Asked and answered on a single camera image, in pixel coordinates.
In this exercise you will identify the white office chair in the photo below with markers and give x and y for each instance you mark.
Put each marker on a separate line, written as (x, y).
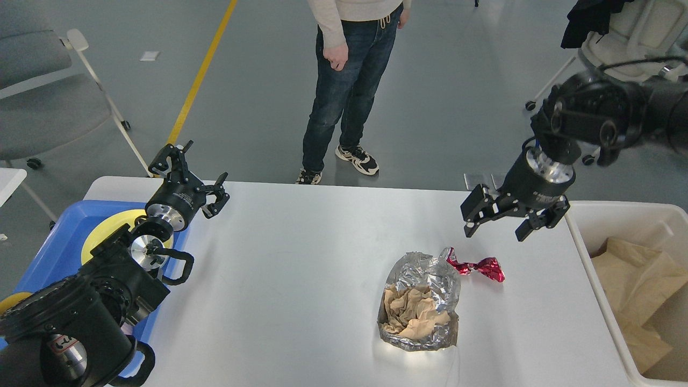
(646, 37)

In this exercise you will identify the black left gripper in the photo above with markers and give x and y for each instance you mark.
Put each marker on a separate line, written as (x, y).
(179, 199)

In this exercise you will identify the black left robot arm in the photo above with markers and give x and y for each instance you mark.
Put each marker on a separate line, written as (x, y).
(70, 332)

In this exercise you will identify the red snack wrapper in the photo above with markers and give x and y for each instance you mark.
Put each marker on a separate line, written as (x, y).
(488, 266)

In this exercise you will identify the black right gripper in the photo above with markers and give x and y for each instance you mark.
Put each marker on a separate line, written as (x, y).
(534, 183)

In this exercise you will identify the white plastic bin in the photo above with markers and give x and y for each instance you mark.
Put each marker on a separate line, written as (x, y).
(657, 226)

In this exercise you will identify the yellow plastic plate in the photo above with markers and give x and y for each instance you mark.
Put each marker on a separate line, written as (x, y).
(107, 228)

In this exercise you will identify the black jacket on chair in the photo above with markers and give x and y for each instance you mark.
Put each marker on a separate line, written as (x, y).
(589, 16)

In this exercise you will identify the blue plastic tray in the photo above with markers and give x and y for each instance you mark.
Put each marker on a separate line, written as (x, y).
(60, 256)

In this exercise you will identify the brown paper bag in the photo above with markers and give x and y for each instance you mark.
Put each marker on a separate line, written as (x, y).
(637, 280)
(643, 340)

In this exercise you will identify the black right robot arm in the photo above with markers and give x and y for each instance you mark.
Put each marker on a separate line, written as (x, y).
(589, 107)

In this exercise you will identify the floor socket plates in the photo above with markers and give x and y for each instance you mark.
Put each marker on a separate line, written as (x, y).
(493, 181)

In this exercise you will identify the grey chair at left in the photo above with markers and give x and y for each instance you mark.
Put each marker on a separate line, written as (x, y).
(39, 115)

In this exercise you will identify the teal yellow cup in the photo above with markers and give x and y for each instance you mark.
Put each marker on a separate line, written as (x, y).
(13, 300)

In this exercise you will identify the foil bag with paper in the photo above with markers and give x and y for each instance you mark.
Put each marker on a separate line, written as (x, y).
(418, 304)

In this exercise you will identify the white side table corner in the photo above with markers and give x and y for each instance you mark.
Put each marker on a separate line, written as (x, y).
(11, 178)

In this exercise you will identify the person in beige sweater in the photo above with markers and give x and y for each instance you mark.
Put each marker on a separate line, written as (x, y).
(353, 46)

